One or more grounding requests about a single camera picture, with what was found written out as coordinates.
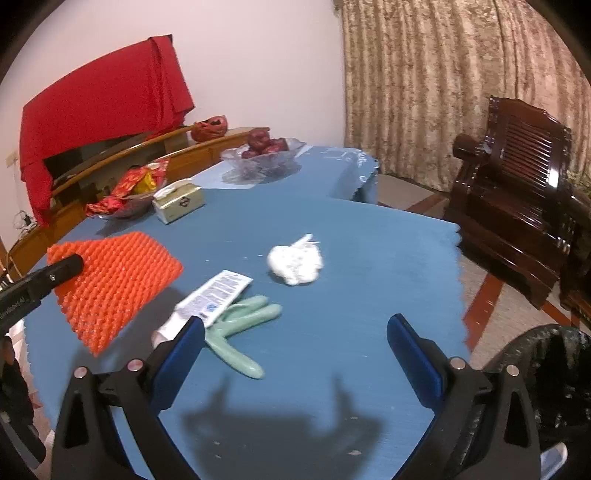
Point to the red gold snack packets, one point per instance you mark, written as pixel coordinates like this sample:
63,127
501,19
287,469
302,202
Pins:
131,182

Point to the white toothpaste tube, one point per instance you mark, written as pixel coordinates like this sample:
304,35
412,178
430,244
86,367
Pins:
217,290

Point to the white wall socket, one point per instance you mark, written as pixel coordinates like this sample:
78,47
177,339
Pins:
10,161

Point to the red cloth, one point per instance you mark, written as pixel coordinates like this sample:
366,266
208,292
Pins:
101,92

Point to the blue tablecloth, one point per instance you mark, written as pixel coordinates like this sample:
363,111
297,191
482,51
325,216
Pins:
323,170
369,258

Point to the white crumpled paper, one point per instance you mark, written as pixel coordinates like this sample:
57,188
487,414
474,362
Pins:
295,263

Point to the dark glass dish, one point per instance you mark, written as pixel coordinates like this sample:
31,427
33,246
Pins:
134,205

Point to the black bagged trash bin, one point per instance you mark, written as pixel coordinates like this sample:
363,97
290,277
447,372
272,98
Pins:
554,360

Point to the clear glass fruit bowl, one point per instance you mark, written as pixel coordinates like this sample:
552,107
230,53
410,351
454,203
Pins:
272,161

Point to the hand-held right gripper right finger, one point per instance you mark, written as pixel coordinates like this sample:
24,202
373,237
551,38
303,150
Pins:
415,360

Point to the orange foam net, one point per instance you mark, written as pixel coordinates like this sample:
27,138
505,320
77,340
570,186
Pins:
120,281

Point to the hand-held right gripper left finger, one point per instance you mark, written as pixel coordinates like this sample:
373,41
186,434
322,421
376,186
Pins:
178,364

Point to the green rubber glove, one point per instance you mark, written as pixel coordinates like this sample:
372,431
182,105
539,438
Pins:
244,318

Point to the dark wooden armchair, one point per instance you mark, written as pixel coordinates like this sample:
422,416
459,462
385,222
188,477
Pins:
508,194

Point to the red apple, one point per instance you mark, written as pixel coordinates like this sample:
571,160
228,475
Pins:
258,137
278,144
250,153

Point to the black television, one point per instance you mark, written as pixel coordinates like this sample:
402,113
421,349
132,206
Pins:
83,159

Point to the beige patterned curtain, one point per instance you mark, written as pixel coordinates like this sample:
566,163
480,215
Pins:
415,69

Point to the dark wooden side table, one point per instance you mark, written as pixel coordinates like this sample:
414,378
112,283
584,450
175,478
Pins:
579,258

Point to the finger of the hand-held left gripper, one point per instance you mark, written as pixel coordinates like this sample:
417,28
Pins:
62,271

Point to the small cream box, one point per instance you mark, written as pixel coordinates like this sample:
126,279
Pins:
180,205

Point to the wooden sideboard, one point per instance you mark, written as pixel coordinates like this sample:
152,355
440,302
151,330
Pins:
198,154

